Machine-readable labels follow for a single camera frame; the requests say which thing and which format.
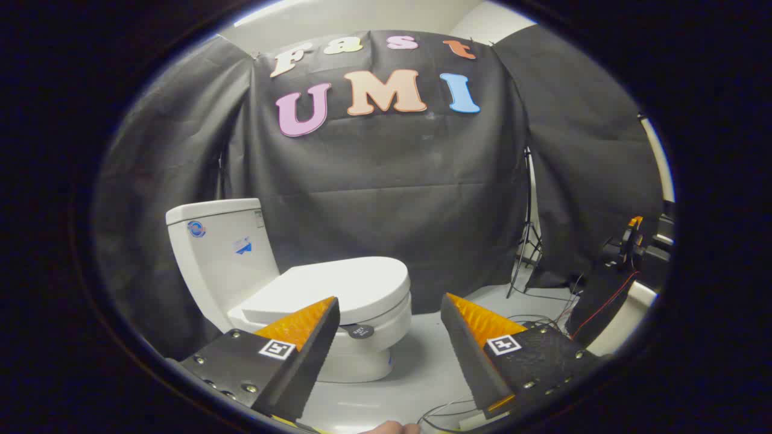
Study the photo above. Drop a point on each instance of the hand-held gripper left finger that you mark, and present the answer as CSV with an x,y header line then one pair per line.
x,y
313,349

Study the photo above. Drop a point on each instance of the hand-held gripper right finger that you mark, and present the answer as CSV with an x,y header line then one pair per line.
x,y
467,355

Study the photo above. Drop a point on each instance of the white toilet lid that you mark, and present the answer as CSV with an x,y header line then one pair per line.
x,y
338,283

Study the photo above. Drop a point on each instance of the white toilet seat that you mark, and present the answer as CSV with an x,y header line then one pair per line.
x,y
396,313

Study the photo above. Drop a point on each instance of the white toilet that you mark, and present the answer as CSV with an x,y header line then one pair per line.
x,y
217,271

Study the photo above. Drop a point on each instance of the dark draped cloth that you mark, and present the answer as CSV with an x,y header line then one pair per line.
x,y
597,301

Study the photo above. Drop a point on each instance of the black light stand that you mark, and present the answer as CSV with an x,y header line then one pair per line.
x,y
529,211

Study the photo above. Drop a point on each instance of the black backdrop cloth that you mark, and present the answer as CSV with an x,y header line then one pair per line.
x,y
392,181

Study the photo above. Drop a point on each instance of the black device with orange part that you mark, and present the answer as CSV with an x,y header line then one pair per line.
x,y
630,247

